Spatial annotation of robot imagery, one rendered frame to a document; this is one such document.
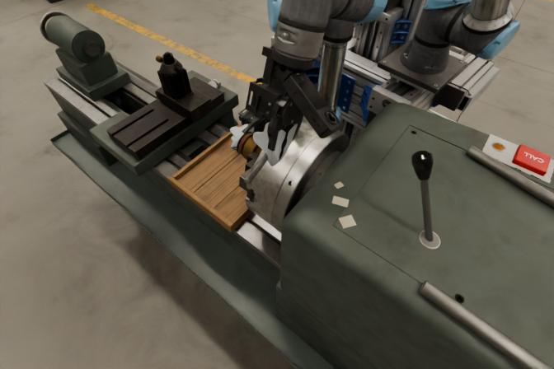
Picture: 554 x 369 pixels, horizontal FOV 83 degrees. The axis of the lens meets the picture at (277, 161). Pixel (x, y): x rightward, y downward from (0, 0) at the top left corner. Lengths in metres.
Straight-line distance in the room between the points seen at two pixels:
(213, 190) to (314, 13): 0.76
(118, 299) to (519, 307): 1.80
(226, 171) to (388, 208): 0.67
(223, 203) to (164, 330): 0.99
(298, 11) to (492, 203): 0.51
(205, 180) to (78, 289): 1.22
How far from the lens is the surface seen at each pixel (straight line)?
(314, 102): 0.51
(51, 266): 2.31
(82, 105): 1.67
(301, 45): 0.50
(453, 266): 0.63
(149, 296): 1.98
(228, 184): 1.11
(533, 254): 0.71
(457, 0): 1.12
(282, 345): 1.25
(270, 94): 0.53
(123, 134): 1.27
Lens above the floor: 1.77
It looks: 49 degrees down
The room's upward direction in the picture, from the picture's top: straight up
